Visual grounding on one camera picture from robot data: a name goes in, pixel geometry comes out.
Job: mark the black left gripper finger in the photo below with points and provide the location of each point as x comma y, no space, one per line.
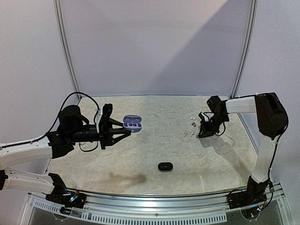
113,122
116,136

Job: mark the right aluminium frame post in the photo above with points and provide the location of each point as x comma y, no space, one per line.
245,49

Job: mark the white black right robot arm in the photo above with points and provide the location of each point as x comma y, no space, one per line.
272,122

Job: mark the black earbud charging case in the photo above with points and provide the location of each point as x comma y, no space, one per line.
165,167

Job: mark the left aluminium frame post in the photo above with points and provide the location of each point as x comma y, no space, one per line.
64,44

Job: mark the aluminium frame post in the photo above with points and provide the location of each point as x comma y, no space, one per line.
64,44
245,49

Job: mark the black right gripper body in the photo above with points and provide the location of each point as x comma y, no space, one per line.
206,126

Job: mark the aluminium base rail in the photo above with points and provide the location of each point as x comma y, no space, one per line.
198,209

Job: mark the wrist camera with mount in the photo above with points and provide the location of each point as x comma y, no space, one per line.
203,116
102,117

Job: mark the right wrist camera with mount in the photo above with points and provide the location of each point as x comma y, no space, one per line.
203,116

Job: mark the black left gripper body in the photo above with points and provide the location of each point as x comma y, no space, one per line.
78,136

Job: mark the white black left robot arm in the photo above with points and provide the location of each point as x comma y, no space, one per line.
73,128

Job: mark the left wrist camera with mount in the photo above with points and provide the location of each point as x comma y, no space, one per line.
102,117

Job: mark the purple earbud charging case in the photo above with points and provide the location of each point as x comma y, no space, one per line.
132,123

